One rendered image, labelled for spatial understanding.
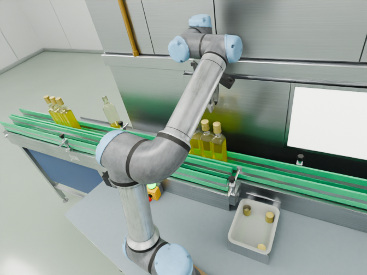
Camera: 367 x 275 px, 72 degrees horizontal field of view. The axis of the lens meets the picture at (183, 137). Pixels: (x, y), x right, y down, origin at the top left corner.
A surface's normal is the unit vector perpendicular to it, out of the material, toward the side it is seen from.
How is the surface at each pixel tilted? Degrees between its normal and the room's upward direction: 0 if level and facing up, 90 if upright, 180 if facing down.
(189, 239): 0
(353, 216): 90
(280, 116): 90
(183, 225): 0
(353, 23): 90
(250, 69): 90
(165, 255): 7
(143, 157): 33
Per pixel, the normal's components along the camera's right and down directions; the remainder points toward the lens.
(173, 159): 0.39, 0.21
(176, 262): -0.06, -0.72
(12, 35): 0.89, 0.18
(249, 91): -0.43, 0.64
